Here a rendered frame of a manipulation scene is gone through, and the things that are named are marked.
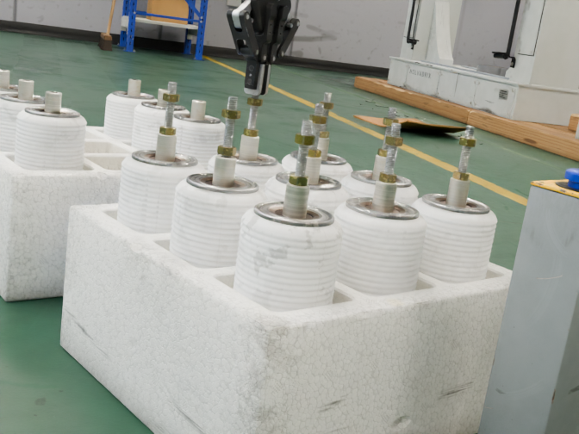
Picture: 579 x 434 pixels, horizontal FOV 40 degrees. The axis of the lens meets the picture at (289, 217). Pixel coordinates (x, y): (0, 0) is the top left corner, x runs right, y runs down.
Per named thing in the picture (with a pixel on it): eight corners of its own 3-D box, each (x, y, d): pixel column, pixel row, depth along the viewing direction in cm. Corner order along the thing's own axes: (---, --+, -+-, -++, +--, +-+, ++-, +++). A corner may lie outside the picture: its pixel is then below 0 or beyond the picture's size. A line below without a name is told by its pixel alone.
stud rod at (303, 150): (303, 201, 74) (314, 121, 72) (296, 202, 73) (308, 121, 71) (295, 199, 75) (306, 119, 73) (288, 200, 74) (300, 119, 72)
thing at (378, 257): (338, 395, 80) (366, 222, 75) (295, 355, 88) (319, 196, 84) (416, 387, 84) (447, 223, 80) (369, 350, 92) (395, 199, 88)
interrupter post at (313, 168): (320, 184, 91) (324, 157, 91) (315, 188, 89) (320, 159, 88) (300, 181, 92) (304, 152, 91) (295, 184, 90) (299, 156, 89)
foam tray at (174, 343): (299, 306, 123) (316, 194, 119) (507, 423, 95) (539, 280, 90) (59, 345, 98) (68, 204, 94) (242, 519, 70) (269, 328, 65)
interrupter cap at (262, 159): (288, 164, 101) (288, 159, 101) (259, 171, 94) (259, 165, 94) (236, 153, 104) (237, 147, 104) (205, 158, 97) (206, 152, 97)
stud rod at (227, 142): (217, 168, 83) (226, 96, 81) (225, 168, 83) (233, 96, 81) (223, 170, 82) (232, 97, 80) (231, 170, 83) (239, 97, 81)
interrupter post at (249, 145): (260, 163, 100) (264, 136, 99) (251, 164, 98) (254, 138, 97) (243, 158, 101) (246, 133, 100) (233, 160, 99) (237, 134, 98)
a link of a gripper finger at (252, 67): (254, 46, 96) (248, 88, 97) (240, 44, 93) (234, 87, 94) (264, 47, 95) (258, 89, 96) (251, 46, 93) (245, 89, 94)
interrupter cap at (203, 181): (262, 200, 80) (263, 193, 80) (186, 192, 79) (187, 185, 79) (254, 183, 87) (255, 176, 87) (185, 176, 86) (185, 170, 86)
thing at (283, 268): (336, 397, 79) (364, 223, 75) (273, 426, 72) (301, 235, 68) (264, 362, 85) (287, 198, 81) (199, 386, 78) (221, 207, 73)
